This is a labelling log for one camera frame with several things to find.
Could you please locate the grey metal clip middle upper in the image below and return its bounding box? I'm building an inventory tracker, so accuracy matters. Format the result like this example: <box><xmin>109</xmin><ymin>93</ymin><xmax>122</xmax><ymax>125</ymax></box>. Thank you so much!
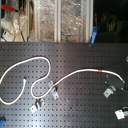
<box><xmin>48</xmin><ymin>80</ymin><xmax>54</xmax><ymax>88</ymax></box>

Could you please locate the grey metal clip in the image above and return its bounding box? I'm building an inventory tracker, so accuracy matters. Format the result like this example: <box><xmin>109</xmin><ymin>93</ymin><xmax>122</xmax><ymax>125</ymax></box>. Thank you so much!
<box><xmin>48</xmin><ymin>80</ymin><xmax>54</xmax><ymax>88</ymax></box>
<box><xmin>51</xmin><ymin>87</ymin><xmax>59</xmax><ymax>100</ymax></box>
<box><xmin>30</xmin><ymin>98</ymin><xmax>45</xmax><ymax>113</ymax></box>
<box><xmin>104</xmin><ymin>85</ymin><xmax>116</xmax><ymax>98</ymax></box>

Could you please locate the black perforated board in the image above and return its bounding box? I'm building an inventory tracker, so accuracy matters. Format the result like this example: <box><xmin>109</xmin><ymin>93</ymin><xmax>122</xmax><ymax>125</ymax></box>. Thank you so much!
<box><xmin>0</xmin><ymin>43</ymin><xmax>128</xmax><ymax>128</ymax></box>

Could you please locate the grey metal clip middle lower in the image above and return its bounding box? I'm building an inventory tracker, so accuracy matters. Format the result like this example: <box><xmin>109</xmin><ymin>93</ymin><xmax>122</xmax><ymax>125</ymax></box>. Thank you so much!
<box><xmin>51</xmin><ymin>87</ymin><xmax>59</xmax><ymax>100</ymax></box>

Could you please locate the grey metal clip left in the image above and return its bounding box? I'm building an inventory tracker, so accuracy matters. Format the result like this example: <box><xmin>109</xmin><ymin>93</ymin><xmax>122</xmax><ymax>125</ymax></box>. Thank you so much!
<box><xmin>30</xmin><ymin>98</ymin><xmax>45</xmax><ymax>113</ymax></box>

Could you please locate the black connector block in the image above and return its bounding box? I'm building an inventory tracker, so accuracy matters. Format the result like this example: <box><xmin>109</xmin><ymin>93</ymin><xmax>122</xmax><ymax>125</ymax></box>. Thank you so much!
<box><xmin>106</xmin><ymin>77</ymin><xmax>124</xmax><ymax>89</ymax></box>

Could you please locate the grey metal clip right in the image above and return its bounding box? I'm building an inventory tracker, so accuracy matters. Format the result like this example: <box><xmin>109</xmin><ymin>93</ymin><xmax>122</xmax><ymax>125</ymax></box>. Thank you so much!
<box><xmin>104</xmin><ymin>85</ymin><xmax>116</xmax><ymax>98</ymax></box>

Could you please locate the white device with red part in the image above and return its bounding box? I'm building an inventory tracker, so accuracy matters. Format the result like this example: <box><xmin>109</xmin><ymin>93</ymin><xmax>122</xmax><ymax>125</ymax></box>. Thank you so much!
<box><xmin>0</xmin><ymin>0</ymin><xmax>32</xmax><ymax>38</ymax></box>

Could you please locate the white connector bottom right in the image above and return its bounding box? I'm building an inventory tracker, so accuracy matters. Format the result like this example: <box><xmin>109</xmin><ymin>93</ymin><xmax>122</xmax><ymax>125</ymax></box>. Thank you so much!
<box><xmin>115</xmin><ymin>107</ymin><xmax>128</xmax><ymax>120</ymax></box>

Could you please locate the blue object bottom left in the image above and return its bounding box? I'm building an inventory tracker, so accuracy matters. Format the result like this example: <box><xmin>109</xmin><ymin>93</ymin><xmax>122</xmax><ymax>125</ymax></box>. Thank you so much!
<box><xmin>0</xmin><ymin>116</ymin><xmax>6</xmax><ymax>126</ymax></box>

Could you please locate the white cable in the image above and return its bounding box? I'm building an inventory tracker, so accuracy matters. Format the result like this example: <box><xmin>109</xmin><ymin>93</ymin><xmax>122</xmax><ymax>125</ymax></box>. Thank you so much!
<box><xmin>0</xmin><ymin>55</ymin><xmax>125</xmax><ymax>106</ymax></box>

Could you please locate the blue clamp handle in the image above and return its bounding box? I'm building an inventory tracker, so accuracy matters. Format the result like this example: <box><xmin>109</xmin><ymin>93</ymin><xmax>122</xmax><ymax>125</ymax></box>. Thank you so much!
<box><xmin>90</xmin><ymin>26</ymin><xmax>98</xmax><ymax>45</ymax></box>

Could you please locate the aluminium frame post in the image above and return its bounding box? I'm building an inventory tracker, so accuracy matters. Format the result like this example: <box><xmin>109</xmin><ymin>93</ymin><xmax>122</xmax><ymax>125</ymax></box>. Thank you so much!
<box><xmin>54</xmin><ymin>0</ymin><xmax>61</xmax><ymax>42</ymax></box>

